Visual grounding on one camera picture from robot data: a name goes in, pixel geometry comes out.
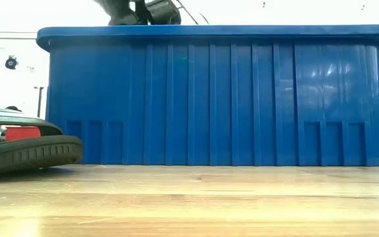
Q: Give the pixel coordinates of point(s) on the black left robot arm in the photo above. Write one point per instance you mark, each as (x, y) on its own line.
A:
(120, 13)

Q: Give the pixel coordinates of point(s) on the blue plastic bin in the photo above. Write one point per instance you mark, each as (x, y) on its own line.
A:
(209, 98)

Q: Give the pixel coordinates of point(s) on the thin background stand pole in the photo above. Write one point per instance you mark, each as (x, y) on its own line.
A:
(40, 102)

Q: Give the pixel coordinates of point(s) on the black rubber slide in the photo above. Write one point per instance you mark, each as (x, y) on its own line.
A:
(28, 153)

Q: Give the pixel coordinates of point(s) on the round black wall fixture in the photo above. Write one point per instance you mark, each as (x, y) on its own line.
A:
(11, 62)

